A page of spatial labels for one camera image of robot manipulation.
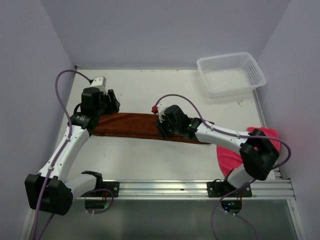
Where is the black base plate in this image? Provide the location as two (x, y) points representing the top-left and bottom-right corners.
(97, 180), (120, 198)
(206, 179), (253, 198)

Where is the brown towel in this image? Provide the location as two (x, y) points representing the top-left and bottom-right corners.
(89, 112), (216, 146)

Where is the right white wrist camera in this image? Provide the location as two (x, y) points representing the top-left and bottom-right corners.
(156, 102), (167, 123)

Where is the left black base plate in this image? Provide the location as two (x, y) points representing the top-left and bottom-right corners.
(97, 180), (120, 198)

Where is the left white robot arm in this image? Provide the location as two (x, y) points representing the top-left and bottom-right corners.
(24, 87), (120, 216)

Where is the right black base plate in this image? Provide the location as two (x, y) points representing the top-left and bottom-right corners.
(206, 179), (253, 198)

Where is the white plastic basket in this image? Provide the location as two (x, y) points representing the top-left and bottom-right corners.
(196, 52), (267, 98)

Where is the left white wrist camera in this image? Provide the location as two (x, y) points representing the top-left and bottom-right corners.
(90, 76), (107, 94)

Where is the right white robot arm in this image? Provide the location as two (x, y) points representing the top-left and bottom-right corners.
(151, 103), (280, 197)

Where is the aluminium mounting rail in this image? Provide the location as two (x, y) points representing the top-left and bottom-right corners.
(74, 177), (297, 201)

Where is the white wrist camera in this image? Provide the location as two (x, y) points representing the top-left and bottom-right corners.
(90, 76), (107, 94)
(156, 102), (167, 123)

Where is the pink towel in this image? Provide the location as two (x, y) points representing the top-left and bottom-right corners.
(216, 126), (279, 177)

